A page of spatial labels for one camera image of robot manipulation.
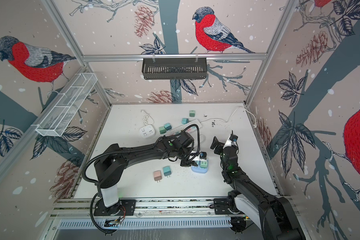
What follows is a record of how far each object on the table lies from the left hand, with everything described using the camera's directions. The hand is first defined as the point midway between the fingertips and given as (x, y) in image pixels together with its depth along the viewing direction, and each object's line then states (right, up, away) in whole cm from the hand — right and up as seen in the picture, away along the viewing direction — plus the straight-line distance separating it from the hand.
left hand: (197, 161), depth 80 cm
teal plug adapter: (+3, -2, +2) cm, 4 cm away
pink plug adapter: (-23, -9, +3) cm, 25 cm away
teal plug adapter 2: (-19, +17, +24) cm, 35 cm away
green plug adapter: (-23, +15, +24) cm, 36 cm away
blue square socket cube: (+1, -6, +4) cm, 7 cm away
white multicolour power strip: (-5, +18, -10) cm, 21 cm away
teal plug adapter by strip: (-7, +21, +27) cm, 35 cm away
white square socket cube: (-33, +14, +21) cm, 42 cm away
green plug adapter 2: (-1, +27, +34) cm, 44 cm away
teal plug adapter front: (-17, -7, +4) cm, 19 cm away
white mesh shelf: (-70, +25, -7) cm, 75 cm away
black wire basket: (-14, +59, +26) cm, 66 cm away
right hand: (+14, +11, +5) cm, 18 cm away
